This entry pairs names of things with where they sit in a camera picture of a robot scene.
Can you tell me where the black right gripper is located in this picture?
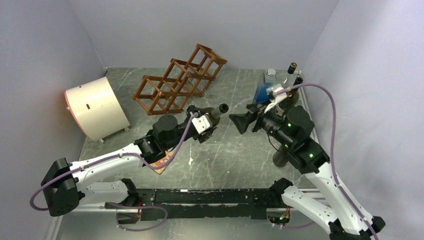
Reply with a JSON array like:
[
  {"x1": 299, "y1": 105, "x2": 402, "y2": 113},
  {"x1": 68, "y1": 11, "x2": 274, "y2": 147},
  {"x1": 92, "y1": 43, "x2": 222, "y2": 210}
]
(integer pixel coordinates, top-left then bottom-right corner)
[{"x1": 229, "y1": 98, "x2": 294, "y2": 149}]

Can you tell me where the green bottle silver cap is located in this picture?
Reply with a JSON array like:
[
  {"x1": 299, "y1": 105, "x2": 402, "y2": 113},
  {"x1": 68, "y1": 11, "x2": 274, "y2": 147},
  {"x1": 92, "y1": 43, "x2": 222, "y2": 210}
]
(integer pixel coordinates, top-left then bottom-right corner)
[{"x1": 199, "y1": 103, "x2": 229, "y2": 128}]

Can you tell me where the brown wooden wine rack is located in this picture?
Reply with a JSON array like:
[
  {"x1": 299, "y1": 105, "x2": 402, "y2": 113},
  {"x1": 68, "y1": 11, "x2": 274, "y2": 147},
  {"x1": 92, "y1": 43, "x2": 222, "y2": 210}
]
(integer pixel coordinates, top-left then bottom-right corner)
[{"x1": 132, "y1": 43, "x2": 228, "y2": 116}]

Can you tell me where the blue clear plastic bottle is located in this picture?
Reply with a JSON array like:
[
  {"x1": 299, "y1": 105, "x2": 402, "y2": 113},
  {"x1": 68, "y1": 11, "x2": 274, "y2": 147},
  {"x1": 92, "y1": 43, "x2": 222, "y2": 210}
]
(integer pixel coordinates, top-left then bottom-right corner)
[{"x1": 252, "y1": 68, "x2": 277, "y2": 104}]

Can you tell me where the brown bottle gold foil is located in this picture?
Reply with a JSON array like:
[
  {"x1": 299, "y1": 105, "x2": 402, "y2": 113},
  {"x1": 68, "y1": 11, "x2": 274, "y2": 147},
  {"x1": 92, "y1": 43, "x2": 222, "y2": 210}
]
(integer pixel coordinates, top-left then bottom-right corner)
[{"x1": 272, "y1": 144, "x2": 289, "y2": 168}]

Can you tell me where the dark green wine bottle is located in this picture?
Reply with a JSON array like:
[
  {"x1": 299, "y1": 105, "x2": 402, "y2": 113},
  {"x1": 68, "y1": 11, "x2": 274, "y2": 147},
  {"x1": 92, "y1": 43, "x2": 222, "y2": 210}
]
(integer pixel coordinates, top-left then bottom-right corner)
[{"x1": 278, "y1": 76, "x2": 304, "y2": 111}]

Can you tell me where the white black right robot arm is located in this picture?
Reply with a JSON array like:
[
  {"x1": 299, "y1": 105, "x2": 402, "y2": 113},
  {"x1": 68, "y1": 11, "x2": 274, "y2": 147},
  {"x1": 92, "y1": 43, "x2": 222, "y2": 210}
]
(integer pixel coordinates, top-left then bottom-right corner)
[{"x1": 229, "y1": 104, "x2": 386, "y2": 240}]

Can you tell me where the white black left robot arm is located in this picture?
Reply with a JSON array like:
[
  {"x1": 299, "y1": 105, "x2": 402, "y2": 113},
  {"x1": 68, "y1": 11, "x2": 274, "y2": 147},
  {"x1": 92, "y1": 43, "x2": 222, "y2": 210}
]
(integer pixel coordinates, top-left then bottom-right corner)
[{"x1": 30, "y1": 105, "x2": 223, "y2": 217}]

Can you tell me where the white cone lamp shade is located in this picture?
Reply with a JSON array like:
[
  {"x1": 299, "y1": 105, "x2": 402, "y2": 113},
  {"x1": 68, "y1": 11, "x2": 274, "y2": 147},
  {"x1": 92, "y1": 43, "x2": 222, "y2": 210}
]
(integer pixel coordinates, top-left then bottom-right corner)
[{"x1": 64, "y1": 76, "x2": 130, "y2": 143}]

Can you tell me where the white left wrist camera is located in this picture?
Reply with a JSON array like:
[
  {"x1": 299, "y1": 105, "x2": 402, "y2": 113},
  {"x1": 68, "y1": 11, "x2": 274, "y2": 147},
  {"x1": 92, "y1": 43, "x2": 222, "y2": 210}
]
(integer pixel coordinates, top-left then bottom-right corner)
[{"x1": 191, "y1": 114, "x2": 213, "y2": 135}]

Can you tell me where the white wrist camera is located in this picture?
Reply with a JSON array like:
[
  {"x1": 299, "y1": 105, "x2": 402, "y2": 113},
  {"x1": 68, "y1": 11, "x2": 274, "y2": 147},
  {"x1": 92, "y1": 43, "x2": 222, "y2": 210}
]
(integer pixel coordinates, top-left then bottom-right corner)
[
  {"x1": 191, "y1": 114, "x2": 213, "y2": 135},
  {"x1": 264, "y1": 83, "x2": 288, "y2": 113}
]

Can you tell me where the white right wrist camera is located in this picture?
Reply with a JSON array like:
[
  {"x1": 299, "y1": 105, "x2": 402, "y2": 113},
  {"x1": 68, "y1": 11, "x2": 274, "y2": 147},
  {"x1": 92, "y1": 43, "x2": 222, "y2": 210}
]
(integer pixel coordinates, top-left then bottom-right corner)
[{"x1": 264, "y1": 83, "x2": 288, "y2": 113}]

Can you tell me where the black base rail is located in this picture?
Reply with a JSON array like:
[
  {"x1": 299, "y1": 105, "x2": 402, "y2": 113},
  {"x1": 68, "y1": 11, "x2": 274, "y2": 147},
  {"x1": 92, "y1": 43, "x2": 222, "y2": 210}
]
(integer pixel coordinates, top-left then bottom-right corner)
[{"x1": 119, "y1": 188, "x2": 287, "y2": 221}]

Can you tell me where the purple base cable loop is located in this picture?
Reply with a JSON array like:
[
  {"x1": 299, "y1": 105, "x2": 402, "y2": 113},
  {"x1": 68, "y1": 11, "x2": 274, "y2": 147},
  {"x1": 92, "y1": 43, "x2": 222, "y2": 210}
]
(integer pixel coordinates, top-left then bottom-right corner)
[{"x1": 105, "y1": 202, "x2": 169, "y2": 232}]

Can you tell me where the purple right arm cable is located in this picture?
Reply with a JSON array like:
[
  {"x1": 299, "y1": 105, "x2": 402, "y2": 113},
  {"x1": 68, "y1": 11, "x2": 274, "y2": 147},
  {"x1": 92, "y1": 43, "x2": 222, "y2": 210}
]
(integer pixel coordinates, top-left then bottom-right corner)
[{"x1": 274, "y1": 82, "x2": 380, "y2": 240}]

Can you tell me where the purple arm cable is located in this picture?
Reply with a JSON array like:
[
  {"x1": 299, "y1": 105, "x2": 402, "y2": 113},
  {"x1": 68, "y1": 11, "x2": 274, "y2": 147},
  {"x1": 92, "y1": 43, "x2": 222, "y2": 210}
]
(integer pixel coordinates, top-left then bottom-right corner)
[
  {"x1": 274, "y1": 82, "x2": 380, "y2": 240},
  {"x1": 29, "y1": 111, "x2": 200, "y2": 212}
]

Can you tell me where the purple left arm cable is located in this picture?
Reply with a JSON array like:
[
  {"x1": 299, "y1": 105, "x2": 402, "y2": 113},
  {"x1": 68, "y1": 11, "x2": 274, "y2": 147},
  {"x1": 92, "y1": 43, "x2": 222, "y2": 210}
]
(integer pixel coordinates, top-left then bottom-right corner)
[{"x1": 29, "y1": 111, "x2": 200, "y2": 212}]

